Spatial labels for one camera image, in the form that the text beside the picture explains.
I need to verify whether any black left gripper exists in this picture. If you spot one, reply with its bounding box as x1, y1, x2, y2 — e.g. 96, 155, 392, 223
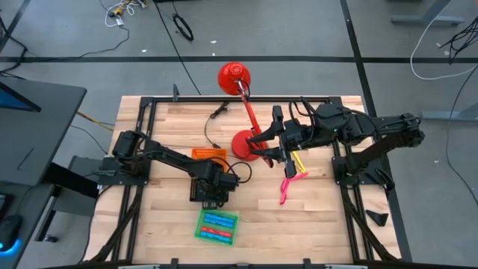
197, 170, 240, 209

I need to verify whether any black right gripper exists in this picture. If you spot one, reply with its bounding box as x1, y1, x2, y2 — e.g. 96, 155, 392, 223
248, 105, 318, 179

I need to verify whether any thick blue marker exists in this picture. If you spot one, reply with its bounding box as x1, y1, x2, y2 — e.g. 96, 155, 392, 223
199, 231, 232, 244
205, 212, 238, 224
203, 217, 236, 229

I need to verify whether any red desk lamp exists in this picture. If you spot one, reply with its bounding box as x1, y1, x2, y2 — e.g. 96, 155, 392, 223
217, 61, 276, 169

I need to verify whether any thick red marker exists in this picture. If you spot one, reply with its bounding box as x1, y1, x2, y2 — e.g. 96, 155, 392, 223
200, 226, 234, 238

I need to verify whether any green plastic basket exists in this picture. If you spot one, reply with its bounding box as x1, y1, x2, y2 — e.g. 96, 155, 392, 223
193, 207, 240, 247

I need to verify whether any black plastic basket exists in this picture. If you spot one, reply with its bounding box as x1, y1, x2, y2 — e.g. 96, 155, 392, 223
188, 176, 232, 205

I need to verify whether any orange plastic basket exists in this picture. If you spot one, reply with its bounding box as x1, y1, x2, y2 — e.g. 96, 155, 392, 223
190, 147, 229, 173

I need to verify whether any grey table foot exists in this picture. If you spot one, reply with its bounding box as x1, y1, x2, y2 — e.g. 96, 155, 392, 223
420, 102, 478, 123
390, 0, 466, 27

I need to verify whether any black desk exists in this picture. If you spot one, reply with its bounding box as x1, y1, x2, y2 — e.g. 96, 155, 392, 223
0, 76, 101, 269

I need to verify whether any black computer mouse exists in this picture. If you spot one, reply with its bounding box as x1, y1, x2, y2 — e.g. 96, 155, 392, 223
0, 214, 22, 252

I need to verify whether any computer monitor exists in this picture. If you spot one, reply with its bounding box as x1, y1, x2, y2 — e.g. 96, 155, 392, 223
0, 81, 43, 113

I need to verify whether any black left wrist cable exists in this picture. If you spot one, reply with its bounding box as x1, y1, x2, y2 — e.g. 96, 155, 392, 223
220, 158, 253, 185

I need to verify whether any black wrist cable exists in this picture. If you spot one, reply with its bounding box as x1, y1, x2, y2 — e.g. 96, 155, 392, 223
220, 158, 253, 185
288, 96, 318, 126

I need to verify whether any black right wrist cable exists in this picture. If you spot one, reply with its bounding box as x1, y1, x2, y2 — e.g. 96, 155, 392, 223
288, 96, 318, 126

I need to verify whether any black aluminium table frame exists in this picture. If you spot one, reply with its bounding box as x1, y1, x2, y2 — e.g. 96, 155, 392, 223
84, 95, 403, 269

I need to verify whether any black triangular bracket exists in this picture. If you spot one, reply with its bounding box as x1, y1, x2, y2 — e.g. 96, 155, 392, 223
364, 208, 390, 228
373, 167, 396, 194

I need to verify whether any long black floor cable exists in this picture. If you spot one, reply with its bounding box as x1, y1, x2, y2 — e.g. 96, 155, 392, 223
445, 65, 478, 206
154, 0, 202, 96

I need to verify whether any yellow braided cable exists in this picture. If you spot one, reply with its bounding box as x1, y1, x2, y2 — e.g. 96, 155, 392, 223
76, 111, 115, 132

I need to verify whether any black cable coil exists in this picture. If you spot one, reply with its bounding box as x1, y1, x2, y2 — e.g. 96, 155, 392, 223
172, 13, 195, 42

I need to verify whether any white floor cable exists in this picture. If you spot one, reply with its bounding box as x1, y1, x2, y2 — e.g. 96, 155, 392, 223
409, 0, 478, 81

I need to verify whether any white cable bundle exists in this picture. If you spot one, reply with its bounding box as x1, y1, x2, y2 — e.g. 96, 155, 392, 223
103, 0, 147, 28

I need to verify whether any black cable bundle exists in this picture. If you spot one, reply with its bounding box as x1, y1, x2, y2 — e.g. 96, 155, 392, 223
439, 16, 478, 64

